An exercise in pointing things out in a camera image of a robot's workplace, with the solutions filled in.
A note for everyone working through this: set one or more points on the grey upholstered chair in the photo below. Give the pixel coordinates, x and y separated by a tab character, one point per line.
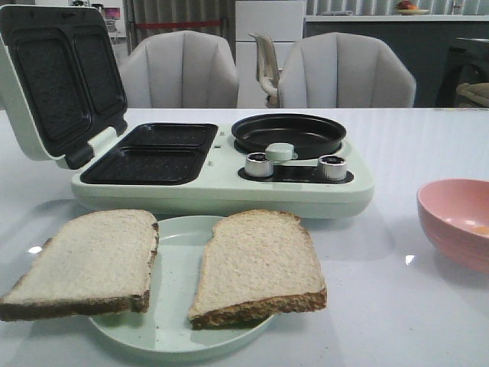
182	69
339	70

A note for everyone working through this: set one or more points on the bread slice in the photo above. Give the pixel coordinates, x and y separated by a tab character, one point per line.
99	263
258	263

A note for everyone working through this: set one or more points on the mint green sandwich maker lid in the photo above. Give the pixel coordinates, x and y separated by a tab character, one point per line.
60	83

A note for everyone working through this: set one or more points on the right grey upholstered chair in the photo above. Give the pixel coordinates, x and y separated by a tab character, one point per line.
339	70

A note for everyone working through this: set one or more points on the pink bowl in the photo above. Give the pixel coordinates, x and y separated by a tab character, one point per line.
448	210

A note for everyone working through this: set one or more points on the orange shrimp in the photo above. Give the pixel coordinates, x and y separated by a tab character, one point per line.
482	230

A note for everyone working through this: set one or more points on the silver control knob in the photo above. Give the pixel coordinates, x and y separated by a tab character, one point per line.
332	167
257	165

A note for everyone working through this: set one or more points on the dark grey counter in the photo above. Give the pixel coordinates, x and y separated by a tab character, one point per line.
441	51

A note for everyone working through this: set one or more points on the fruit plate on counter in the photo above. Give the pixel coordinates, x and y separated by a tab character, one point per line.
408	8

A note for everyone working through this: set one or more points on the mint green round plate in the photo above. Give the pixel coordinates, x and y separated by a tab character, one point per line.
164	332

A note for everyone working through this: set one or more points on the beige cushion at right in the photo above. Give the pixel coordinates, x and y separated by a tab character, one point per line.
477	93

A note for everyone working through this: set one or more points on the mint green breakfast maker base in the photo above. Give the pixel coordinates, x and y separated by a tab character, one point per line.
179	169

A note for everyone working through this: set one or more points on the left silver control knob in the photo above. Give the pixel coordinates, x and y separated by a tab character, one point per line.
257	165

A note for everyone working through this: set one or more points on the left grey upholstered chair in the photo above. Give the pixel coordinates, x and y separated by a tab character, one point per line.
182	69

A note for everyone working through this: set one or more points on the white cabinet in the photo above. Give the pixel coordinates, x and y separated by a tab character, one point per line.
283	22

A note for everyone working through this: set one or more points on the right silver control knob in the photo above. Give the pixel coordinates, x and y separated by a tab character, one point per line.
332	167

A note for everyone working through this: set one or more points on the black round frying pan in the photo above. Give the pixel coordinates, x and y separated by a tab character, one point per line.
312	136

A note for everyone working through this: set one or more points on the beige office chair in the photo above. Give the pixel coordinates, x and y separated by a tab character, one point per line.
267	71

